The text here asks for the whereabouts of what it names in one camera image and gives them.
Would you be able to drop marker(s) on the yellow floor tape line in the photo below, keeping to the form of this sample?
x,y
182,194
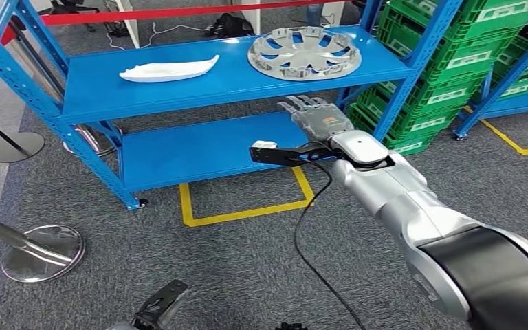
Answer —
x,y
510,142

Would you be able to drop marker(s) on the yellow floor tape square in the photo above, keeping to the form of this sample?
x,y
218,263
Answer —
x,y
245,213

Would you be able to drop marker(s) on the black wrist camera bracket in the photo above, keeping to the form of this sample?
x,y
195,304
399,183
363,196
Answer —
x,y
161,303
282,157

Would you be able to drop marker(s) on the black office chair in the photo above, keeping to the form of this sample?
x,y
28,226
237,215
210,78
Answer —
x,y
70,5

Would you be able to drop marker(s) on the silver wheel hubcap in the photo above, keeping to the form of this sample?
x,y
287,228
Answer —
x,y
305,54

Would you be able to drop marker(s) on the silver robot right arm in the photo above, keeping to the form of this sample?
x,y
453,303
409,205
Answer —
x,y
405,191

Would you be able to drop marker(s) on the black left wrist camera bracket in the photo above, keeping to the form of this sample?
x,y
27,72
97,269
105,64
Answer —
x,y
161,303

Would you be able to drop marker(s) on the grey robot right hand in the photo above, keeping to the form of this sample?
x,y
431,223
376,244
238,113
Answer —
x,y
318,118

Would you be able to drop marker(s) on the black bag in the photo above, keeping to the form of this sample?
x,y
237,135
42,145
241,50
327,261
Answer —
x,y
230,25

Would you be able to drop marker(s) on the white plastic trim part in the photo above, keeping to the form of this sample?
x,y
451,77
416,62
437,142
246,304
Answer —
x,y
168,72

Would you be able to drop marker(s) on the long red barrier belt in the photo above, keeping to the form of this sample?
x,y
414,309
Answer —
x,y
154,13

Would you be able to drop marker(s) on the blue metal shelf rack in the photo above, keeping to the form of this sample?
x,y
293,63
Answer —
x,y
154,95

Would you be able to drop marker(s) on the white desk leg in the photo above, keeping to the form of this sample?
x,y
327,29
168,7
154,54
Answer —
x,y
128,23
251,16

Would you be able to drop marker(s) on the black right wrist camera bracket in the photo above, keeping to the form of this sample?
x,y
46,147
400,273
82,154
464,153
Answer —
x,y
282,157

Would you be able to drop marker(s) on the black pole stanchion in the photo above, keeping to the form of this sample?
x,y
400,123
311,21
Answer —
x,y
18,148

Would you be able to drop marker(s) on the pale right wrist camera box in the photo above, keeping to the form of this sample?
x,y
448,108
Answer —
x,y
264,145

